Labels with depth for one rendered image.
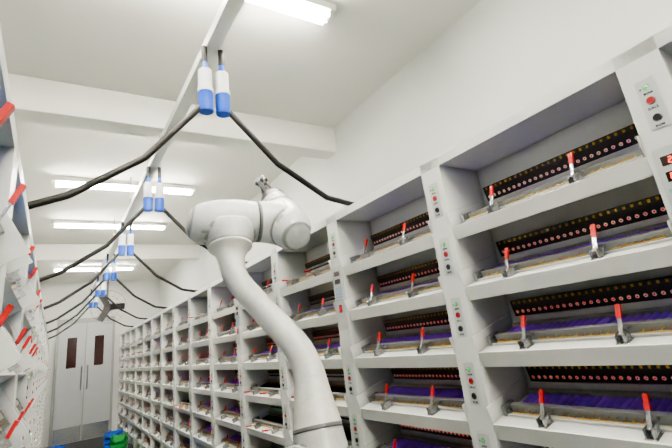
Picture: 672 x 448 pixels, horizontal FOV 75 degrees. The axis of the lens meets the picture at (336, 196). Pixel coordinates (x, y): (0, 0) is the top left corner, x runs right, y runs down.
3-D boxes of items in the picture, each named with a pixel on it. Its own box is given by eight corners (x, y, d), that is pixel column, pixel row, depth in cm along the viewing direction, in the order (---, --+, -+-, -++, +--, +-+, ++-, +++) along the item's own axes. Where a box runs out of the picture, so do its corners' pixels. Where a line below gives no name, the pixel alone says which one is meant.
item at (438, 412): (473, 436, 135) (456, 391, 137) (363, 419, 183) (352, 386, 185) (509, 405, 147) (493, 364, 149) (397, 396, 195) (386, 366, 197)
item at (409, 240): (437, 246, 153) (422, 209, 155) (345, 276, 201) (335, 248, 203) (471, 232, 165) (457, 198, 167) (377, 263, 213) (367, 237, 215)
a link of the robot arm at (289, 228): (302, 194, 116) (253, 193, 111) (321, 216, 102) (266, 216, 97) (298, 231, 119) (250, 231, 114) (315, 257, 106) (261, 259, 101)
